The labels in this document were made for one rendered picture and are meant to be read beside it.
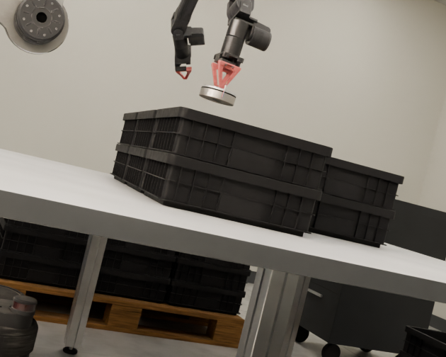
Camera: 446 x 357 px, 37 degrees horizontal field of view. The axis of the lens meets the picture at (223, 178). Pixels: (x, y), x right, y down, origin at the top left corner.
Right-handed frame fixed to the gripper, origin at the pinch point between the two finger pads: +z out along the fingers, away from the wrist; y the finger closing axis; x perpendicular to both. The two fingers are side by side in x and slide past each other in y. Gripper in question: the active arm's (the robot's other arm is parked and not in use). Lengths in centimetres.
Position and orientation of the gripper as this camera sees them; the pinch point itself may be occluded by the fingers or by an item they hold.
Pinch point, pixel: (219, 86)
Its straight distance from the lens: 195.9
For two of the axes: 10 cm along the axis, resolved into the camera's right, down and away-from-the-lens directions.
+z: -3.0, 9.5, -0.1
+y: -2.8, -0.8, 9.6
